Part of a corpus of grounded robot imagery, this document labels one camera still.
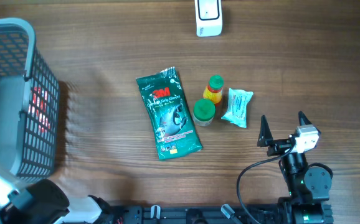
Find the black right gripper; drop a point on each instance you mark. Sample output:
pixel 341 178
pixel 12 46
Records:
pixel 266 137

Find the light blue tissue pack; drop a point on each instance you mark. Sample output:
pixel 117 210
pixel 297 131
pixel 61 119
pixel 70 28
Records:
pixel 237 107

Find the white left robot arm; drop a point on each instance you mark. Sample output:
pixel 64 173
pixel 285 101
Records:
pixel 45 202

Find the white barcode scanner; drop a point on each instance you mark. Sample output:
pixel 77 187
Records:
pixel 209 21

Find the yellow bottle green cap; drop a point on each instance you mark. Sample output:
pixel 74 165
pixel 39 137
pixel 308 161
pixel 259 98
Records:
pixel 214 88

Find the green lid jar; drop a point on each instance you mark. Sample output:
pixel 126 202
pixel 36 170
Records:
pixel 203 112

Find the green 3M gloves packet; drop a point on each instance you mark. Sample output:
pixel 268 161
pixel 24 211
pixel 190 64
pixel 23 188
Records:
pixel 173 128

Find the grey plastic basket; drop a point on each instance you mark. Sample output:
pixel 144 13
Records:
pixel 29 104

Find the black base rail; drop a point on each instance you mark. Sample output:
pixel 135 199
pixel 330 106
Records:
pixel 261 213

